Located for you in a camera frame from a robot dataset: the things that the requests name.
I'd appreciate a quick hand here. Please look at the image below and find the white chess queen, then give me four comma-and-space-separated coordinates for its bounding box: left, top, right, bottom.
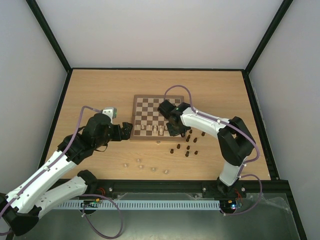
159, 127, 164, 136

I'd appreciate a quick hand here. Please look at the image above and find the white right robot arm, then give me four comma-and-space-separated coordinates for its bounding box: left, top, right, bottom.
157, 100, 258, 196

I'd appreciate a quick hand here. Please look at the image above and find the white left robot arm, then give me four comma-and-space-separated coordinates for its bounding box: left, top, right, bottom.
0, 113, 133, 236

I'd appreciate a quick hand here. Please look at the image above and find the wooden chess board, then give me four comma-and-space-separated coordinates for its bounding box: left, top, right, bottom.
130, 94, 186, 143

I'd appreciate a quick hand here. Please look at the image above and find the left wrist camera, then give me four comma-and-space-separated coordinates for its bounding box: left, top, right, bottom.
102, 107, 117, 119

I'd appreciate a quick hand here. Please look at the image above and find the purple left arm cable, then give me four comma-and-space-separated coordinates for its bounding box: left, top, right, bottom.
0, 105, 105, 233

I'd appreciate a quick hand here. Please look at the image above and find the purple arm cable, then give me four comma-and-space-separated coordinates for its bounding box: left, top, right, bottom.
163, 85, 263, 217
0, 105, 105, 233

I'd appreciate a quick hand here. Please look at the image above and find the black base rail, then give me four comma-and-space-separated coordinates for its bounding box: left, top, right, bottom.
86, 179, 291, 199

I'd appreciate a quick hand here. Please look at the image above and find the white slotted cable duct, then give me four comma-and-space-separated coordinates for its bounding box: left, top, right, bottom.
56, 200, 221, 211

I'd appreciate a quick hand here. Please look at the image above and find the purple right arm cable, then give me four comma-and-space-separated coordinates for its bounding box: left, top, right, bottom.
163, 85, 263, 217

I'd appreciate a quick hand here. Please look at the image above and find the black frame post left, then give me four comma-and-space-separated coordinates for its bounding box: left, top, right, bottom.
26, 0, 72, 73

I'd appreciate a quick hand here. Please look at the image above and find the black frame post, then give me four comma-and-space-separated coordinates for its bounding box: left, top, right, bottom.
26, 0, 72, 73
244, 0, 293, 75

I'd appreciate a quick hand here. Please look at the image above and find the black frame post right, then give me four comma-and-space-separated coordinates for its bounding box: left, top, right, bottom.
244, 0, 293, 75

